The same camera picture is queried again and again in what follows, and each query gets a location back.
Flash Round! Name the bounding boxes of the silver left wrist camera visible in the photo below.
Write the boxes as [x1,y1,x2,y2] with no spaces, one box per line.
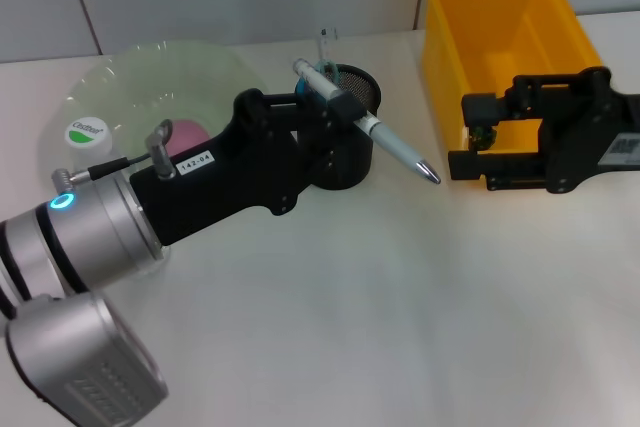
[4,291,170,427]

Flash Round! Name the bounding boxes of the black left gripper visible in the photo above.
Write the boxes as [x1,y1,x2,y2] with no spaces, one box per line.
[129,89,365,247]

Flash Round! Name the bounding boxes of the black mesh pen cup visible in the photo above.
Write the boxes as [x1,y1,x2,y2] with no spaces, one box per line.
[299,64,383,192]

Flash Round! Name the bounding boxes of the left gripper cable with plug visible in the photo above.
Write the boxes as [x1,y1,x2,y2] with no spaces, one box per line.
[51,119,180,194]

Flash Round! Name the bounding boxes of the pink peach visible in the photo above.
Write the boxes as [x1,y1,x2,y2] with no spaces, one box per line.
[163,119,212,153]

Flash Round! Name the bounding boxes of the grey pen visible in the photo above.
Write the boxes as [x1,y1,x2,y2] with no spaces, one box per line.
[292,57,442,186]

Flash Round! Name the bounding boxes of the green plastic wrapper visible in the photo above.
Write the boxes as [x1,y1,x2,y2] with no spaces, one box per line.
[468,125,499,151]

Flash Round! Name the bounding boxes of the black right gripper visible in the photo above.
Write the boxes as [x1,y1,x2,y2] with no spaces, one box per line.
[447,66,640,195]

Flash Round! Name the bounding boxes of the pale green wavy fruit plate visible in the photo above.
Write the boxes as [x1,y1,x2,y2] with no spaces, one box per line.
[39,38,272,201]

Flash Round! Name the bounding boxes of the transparent plastic ruler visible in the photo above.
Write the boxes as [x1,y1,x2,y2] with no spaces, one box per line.
[315,25,340,68]

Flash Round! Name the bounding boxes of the yellow plastic storage bin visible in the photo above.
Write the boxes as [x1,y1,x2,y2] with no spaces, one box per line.
[422,0,609,192]

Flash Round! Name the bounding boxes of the blue safety scissors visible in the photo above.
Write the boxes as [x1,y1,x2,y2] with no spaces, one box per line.
[294,60,341,98]

